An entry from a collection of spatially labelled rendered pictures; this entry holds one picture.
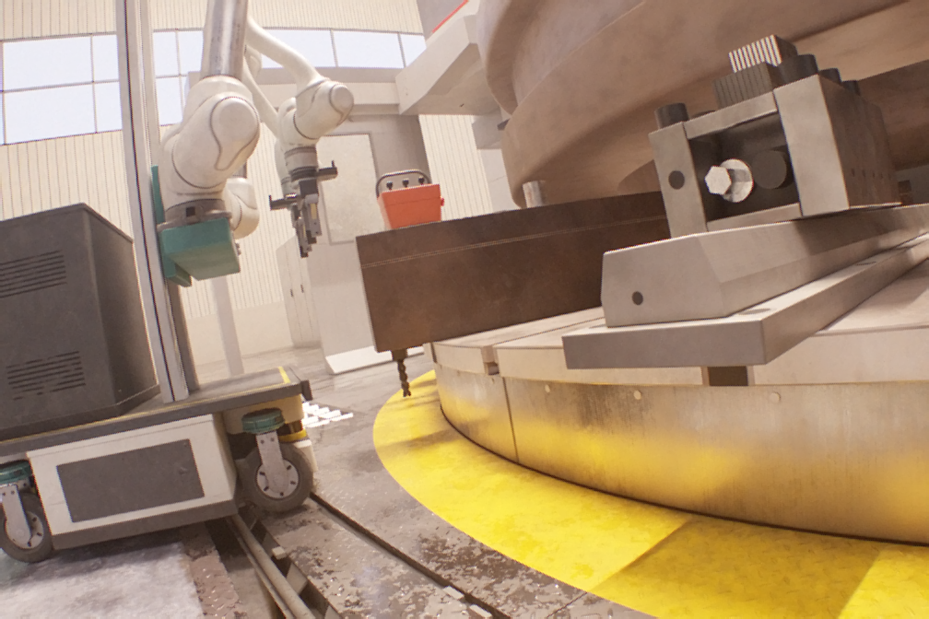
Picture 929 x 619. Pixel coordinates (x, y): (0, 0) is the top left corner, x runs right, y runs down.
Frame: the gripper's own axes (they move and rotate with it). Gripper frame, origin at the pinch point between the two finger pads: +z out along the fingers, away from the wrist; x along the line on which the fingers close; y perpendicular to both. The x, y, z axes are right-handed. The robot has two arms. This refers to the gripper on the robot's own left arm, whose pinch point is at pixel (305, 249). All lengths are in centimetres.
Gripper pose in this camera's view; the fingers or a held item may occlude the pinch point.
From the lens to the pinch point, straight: 179.1
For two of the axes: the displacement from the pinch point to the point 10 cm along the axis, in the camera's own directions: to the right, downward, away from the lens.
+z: 1.9, 9.8, 0.4
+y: 9.3, -2.0, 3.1
